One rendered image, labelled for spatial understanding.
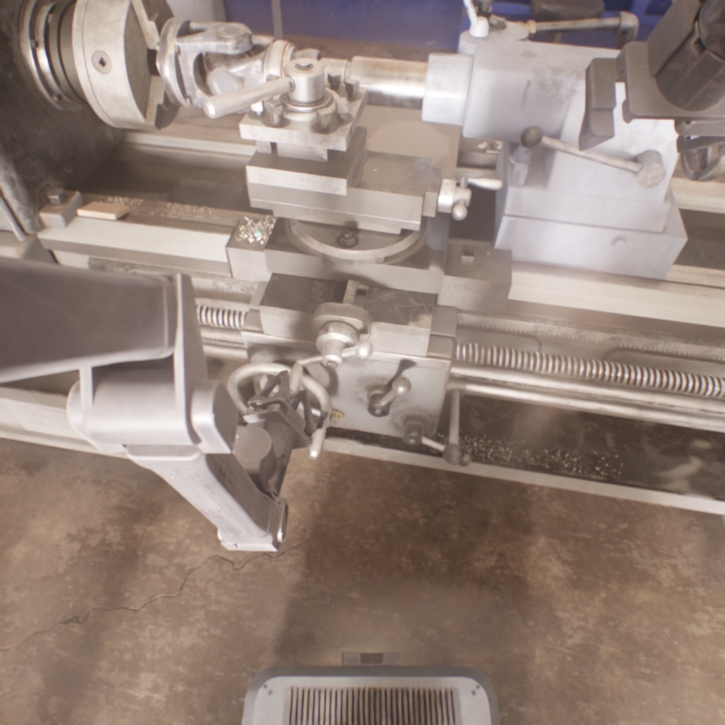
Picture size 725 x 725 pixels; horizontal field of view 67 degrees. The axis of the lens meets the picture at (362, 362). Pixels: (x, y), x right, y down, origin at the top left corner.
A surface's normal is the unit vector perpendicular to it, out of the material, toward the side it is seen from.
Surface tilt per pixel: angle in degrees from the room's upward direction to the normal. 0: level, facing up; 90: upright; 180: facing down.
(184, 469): 98
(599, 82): 30
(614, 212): 62
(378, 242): 0
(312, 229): 0
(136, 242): 36
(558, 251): 90
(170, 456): 10
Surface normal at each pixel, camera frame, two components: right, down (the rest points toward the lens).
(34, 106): 0.99, 0.15
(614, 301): -0.08, -0.06
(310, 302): 0.02, -0.62
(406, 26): -0.17, 0.77
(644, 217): -0.14, 0.38
